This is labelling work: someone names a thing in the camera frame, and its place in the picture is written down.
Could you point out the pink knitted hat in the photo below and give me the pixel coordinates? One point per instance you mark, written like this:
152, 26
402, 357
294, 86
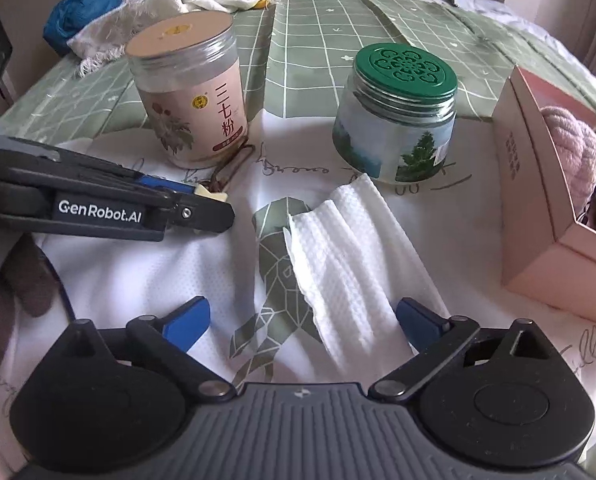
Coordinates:
575, 150

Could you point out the white paper towel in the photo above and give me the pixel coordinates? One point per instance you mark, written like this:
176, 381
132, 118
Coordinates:
348, 255

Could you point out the person's left hand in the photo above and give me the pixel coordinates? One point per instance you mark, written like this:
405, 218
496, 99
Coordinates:
13, 290

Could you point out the beige lid floral jar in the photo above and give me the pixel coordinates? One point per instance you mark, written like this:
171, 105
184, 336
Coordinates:
193, 90

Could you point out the white fringed towel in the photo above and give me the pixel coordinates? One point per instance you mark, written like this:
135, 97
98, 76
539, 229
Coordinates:
153, 5

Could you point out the green lid clear jar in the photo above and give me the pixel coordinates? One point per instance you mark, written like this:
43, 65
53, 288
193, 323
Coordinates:
400, 115

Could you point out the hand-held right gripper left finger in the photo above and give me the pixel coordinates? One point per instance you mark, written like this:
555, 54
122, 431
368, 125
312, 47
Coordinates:
190, 324

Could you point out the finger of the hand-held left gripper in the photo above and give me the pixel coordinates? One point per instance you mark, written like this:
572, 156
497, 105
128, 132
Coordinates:
168, 184
203, 215

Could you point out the white printed bed sheet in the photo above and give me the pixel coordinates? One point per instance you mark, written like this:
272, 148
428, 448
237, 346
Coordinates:
128, 270

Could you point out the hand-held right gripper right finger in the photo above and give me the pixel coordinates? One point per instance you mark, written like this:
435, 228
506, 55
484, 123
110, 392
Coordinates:
417, 322

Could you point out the pink cardboard box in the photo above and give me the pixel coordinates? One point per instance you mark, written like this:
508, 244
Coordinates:
537, 195

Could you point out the green checked blanket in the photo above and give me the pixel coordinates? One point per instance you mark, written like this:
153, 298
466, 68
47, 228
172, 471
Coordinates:
318, 35

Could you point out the blue cloth bundle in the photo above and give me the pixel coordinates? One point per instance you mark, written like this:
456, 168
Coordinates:
80, 10

